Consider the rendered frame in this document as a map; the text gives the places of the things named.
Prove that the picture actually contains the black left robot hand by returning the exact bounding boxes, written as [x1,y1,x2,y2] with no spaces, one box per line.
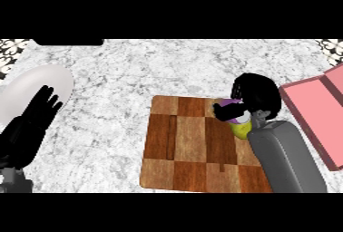
[0,84,65,170]

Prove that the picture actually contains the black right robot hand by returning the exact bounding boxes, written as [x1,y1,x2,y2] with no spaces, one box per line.
[211,72,284,122]

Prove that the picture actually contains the purple and yellow can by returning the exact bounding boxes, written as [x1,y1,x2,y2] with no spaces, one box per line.
[220,98,254,140]

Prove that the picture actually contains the pink cardboard box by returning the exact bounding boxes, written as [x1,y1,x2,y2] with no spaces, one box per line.
[278,62,343,172]

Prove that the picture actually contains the checkered wooden cutting board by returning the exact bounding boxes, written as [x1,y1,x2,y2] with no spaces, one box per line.
[137,94,275,194]

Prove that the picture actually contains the white oval plate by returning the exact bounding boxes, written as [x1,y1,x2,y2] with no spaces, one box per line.
[0,63,75,128]

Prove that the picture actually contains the black appliance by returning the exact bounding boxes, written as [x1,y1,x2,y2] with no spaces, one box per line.
[34,38,106,47]

